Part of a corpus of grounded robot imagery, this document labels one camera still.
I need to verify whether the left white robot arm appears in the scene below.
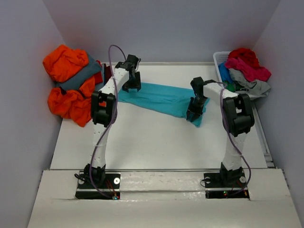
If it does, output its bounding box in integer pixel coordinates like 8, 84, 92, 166
84, 55, 141, 188

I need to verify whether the red t shirt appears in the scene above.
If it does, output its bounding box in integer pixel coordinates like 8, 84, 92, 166
228, 47, 260, 68

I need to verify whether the orange t shirt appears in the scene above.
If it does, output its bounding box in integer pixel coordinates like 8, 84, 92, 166
42, 44, 104, 127

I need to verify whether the teal t shirt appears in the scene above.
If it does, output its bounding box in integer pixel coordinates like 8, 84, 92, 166
117, 82, 211, 128

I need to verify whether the white plastic laundry basket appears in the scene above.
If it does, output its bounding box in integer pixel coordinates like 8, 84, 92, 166
213, 51, 266, 100

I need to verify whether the magenta t shirt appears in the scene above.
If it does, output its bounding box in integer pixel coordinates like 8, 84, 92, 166
224, 57, 272, 82

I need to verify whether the blue t shirt in basket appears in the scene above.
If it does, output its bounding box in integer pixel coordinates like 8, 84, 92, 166
218, 62, 235, 84

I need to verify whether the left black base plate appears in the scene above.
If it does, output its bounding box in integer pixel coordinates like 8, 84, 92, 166
74, 171, 121, 200

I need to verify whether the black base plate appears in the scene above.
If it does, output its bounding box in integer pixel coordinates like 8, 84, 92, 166
199, 172, 250, 199
74, 171, 121, 200

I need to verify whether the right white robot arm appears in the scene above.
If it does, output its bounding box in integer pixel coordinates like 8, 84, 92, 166
186, 77, 255, 189

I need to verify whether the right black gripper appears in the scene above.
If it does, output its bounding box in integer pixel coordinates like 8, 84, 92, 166
186, 95, 208, 121

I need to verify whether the grey t shirt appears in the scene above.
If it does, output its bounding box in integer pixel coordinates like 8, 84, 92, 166
229, 68, 271, 95

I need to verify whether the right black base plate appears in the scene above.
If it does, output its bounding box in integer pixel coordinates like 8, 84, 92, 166
199, 172, 250, 199

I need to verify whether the green garment in basket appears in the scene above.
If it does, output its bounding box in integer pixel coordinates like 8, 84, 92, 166
223, 81, 248, 92

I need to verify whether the dark red folded shirt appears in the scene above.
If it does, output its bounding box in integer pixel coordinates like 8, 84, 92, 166
93, 61, 111, 90

